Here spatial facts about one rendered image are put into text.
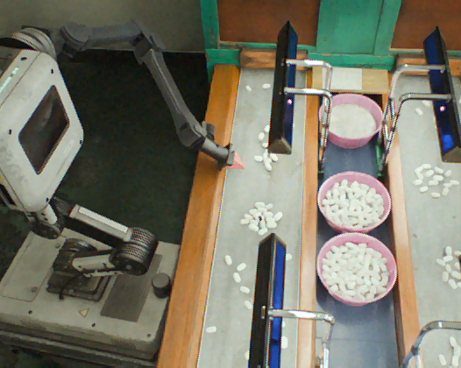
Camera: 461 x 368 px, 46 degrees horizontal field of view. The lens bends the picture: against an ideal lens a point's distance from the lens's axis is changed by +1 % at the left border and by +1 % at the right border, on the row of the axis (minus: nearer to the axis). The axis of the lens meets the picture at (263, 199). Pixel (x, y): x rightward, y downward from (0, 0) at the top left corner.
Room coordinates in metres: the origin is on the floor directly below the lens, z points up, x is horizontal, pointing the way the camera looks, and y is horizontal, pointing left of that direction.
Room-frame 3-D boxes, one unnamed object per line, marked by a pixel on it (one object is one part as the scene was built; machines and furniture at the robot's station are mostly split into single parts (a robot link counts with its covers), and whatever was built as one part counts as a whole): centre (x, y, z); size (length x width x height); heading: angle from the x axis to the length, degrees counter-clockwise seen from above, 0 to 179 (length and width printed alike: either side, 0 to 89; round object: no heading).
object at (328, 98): (1.47, -0.16, 0.90); 0.20 x 0.19 x 0.45; 176
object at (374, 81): (1.85, -0.38, 0.77); 0.33 x 0.15 x 0.01; 86
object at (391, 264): (0.91, -0.31, 0.72); 0.27 x 0.27 x 0.10
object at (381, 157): (1.44, -0.55, 0.90); 0.20 x 0.19 x 0.45; 176
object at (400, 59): (1.87, -0.73, 0.83); 0.30 x 0.06 x 0.07; 86
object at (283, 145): (1.48, -0.08, 1.08); 0.62 x 0.08 x 0.07; 176
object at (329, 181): (1.19, -0.34, 0.72); 0.27 x 0.27 x 0.10
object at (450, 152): (1.44, -0.63, 1.08); 0.62 x 0.08 x 0.07; 176
